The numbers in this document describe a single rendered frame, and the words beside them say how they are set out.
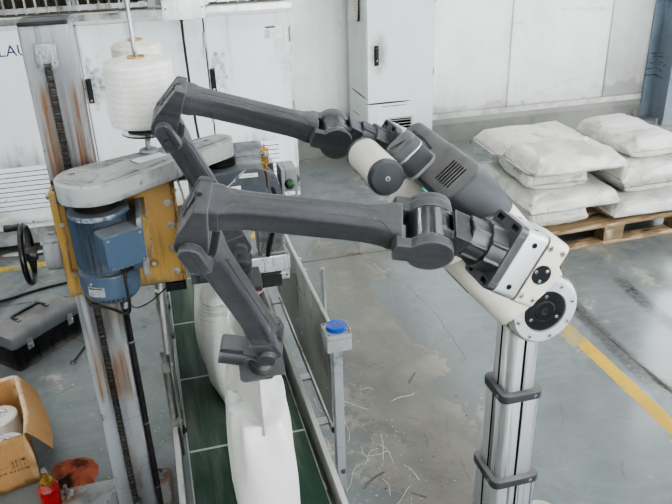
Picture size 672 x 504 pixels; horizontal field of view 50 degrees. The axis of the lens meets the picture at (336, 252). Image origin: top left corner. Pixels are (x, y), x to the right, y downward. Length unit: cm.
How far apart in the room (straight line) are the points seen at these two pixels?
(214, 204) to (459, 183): 45
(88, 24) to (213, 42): 74
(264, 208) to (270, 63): 369
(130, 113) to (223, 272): 62
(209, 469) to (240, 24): 302
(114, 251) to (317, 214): 78
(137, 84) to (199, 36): 296
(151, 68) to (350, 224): 78
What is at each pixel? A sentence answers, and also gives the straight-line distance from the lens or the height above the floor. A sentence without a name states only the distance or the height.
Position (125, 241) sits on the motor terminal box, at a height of 128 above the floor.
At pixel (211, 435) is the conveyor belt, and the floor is 38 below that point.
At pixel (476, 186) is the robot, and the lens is 131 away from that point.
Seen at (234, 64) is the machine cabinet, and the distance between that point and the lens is 474.
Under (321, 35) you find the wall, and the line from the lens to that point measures 617.
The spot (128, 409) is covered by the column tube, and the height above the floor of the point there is 57.
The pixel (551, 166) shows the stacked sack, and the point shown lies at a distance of 442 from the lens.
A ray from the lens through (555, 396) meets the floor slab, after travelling 340.
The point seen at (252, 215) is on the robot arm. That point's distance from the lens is 112.
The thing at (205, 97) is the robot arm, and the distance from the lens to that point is 162.
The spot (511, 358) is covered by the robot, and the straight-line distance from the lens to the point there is 172.
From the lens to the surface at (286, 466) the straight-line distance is 196.
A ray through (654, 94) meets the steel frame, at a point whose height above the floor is 26.
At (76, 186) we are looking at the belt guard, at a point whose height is 142.
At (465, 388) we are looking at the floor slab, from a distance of 337.
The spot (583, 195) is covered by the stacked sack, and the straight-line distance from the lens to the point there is 464.
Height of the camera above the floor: 200
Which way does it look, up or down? 26 degrees down
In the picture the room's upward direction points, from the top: 2 degrees counter-clockwise
